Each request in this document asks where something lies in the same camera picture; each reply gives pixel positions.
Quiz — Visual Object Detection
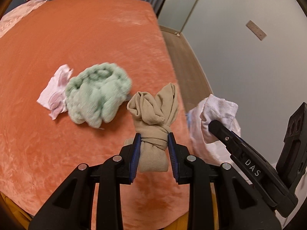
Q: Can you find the white tissue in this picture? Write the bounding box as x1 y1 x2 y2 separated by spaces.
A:
200 94 241 144

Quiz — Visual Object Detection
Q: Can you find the orange velvet bed cover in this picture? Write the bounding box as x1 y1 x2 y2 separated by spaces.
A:
1 0 176 214

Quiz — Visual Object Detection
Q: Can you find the bronze wall socket plate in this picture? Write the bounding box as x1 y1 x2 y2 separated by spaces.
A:
246 20 267 40

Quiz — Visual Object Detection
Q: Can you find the pink tissue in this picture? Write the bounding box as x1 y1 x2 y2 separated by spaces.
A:
37 64 73 120

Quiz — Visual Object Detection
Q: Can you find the beige knotted stocking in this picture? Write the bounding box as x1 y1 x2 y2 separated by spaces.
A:
126 83 178 173

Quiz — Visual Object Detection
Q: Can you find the pink floral pillow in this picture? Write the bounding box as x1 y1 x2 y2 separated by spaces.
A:
0 0 47 38

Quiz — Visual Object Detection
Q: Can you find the gold framed floor mirror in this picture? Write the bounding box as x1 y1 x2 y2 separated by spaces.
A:
158 0 199 35

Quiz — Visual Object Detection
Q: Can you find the white plastic trash bag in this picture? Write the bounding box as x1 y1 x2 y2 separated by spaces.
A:
188 96 306 229

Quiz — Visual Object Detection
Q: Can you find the green fluffy sock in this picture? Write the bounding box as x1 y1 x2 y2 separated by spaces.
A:
65 62 132 128

